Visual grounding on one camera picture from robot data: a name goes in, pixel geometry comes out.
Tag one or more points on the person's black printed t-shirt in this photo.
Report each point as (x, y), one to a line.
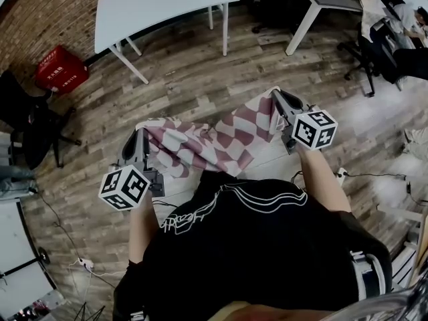
(250, 252)

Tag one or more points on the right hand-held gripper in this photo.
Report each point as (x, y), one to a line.
(314, 129)

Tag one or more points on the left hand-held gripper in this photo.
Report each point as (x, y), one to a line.
(127, 189)

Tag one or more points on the white table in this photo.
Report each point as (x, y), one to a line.
(160, 8)

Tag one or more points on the person's right forearm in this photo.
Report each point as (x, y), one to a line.
(322, 179)

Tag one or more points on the crumpled beige cloth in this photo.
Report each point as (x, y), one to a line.
(371, 2)

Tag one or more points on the person's left forearm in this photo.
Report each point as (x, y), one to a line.
(142, 232)

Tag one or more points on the pink checkered tablecloth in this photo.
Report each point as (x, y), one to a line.
(217, 142)

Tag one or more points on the white power strip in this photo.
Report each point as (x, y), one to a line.
(86, 263)

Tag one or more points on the red box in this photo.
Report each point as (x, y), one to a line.
(60, 69)

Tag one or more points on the white panel black edge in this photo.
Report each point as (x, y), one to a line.
(16, 232)

